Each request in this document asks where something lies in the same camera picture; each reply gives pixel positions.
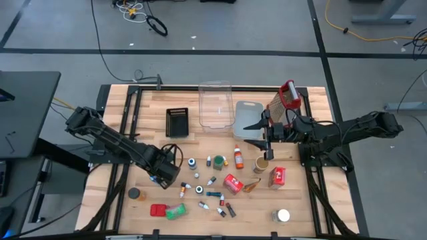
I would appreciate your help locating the black keyboard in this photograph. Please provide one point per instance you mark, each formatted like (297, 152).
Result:
(3, 180)

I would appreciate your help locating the green-lidded spice jar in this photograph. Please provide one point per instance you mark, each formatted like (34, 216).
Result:
(218, 161)

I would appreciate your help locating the dark computer screen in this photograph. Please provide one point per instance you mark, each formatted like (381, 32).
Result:
(5, 95)

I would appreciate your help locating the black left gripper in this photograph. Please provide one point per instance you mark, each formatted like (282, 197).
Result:
(165, 168)

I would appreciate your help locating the small red food colouring bottle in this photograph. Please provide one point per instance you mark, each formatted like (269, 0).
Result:
(221, 201)

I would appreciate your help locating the black plastic mesh basket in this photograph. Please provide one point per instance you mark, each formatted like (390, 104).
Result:
(177, 123)

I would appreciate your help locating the clear plastic bin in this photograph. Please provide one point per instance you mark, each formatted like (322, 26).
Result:
(217, 103)

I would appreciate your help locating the small orange food colouring bottle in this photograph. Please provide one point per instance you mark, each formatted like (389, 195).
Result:
(182, 191)

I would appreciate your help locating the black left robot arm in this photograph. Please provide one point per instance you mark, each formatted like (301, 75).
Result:
(110, 136)

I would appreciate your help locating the blue icing gel tube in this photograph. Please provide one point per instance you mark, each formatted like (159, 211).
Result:
(213, 194)

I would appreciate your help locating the small yellow food colouring bottle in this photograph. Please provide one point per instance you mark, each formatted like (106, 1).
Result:
(225, 162)

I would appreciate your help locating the orange-tipped food colouring bottle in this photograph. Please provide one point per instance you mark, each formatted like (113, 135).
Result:
(239, 160)

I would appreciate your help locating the furikake seasoning glass jar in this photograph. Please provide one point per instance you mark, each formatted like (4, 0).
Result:
(261, 163)

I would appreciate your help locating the small green food colouring bottle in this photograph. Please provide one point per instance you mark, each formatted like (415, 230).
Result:
(212, 180)

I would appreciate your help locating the dark red icing gel tube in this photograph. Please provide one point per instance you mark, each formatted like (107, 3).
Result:
(231, 210)

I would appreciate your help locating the white-lidded glass jar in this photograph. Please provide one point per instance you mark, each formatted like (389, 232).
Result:
(283, 215)

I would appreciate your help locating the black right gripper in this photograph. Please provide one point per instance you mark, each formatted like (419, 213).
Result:
(280, 131)

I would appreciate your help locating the black-lidded amber jar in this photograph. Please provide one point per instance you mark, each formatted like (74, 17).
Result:
(134, 193)

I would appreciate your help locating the black allen key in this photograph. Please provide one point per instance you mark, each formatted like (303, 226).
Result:
(9, 145)

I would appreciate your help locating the grey metal desk foot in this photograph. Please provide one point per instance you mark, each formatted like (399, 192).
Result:
(383, 18)
(407, 106)

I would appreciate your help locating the red-lidded clear container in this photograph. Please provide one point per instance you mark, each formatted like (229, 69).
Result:
(157, 210)

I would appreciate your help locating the taco seasoning mix packet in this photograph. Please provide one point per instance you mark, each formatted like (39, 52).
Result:
(250, 187)

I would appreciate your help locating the black desk top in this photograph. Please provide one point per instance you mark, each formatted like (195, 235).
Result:
(30, 110)

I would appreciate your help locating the blue-tipped food colouring bottle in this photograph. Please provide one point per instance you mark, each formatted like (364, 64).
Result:
(192, 162)

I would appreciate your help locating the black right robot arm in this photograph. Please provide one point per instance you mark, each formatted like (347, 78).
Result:
(350, 128)

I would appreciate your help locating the small black food colouring bottle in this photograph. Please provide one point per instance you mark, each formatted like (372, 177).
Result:
(223, 213)
(208, 162)
(202, 204)
(184, 184)

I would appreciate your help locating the green mini cereal box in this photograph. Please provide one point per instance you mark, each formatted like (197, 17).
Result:
(176, 211)

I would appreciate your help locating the black aluminium table frame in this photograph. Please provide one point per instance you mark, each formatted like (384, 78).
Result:
(150, 88)

